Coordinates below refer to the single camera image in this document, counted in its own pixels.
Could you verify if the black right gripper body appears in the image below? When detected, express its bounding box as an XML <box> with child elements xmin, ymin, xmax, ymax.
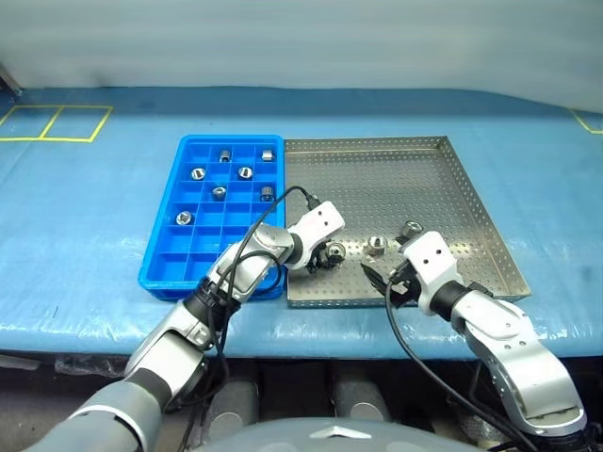
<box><xmin>388</xmin><ymin>263</ymin><xmax>423</xmax><ymax>308</ymax></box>

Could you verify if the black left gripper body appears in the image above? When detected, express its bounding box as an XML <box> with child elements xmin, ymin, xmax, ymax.
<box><xmin>306</xmin><ymin>239</ymin><xmax>339</xmax><ymax>277</ymax></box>

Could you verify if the perforated steel tray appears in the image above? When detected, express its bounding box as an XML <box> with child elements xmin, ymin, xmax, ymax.
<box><xmin>284</xmin><ymin>136</ymin><xmax>532</xmax><ymax>310</ymax></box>

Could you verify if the blue compartment plastic tray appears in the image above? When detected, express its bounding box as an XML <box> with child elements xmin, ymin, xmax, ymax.
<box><xmin>137</xmin><ymin>134</ymin><xmax>287</xmax><ymax>302</ymax></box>

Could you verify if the grey rounded cylinder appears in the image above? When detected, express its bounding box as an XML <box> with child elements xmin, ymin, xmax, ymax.
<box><xmin>208</xmin><ymin>379</ymin><xmax>261</xmax><ymax>442</ymax></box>
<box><xmin>331</xmin><ymin>375</ymin><xmax>393</xmax><ymax>423</ymax></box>

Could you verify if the grey robot torso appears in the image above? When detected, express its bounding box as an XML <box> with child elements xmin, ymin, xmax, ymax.
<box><xmin>202</xmin><ymin>417</ymin><xmax>487</xmax><ymax>452</ymax></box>

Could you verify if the yellow tape corner marking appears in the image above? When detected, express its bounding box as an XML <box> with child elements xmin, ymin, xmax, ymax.
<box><xmin>570</xmin><ymin>108</ymin><xmax>603</xmax><ymax>136</ymax></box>

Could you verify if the blue plastic table cover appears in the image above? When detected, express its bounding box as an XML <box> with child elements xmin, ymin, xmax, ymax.
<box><xmin>0</xmin><ymin>86</ymin><xmax>603</xmax><ymax>362</ymax></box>

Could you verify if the yellow tape double square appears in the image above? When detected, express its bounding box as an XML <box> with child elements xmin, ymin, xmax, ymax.
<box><xmin>0</xmin><ymin>105</ymin><xmax>115</xmax><ymax>143</ymax></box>

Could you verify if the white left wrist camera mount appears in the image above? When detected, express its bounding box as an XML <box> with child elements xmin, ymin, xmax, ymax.
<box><xmin>286</xmin><ymin>201</ymin><xmax>347</xmax><ymax>272</ymax></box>

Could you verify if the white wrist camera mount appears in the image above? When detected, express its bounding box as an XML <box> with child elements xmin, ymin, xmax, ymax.
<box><xmin>398</xmin><ymin>230</ymin><xmax>465</xmax><ymax>316</ymax></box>
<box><xmin>286</xmin><ymin>201</ymin><xmax>347</xmax><ymax>272</ymax></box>

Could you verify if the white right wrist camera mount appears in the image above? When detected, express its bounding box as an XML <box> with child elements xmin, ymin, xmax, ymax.
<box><xmin>398</xmin><ymin>230</ymin><xmax>465</xmax><ymax>316</ymax></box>

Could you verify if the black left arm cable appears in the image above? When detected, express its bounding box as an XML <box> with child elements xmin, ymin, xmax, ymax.
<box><xmin>164</xmin><ymin>186</ymin><xmax>322</xmax><ymax>412</ymax></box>

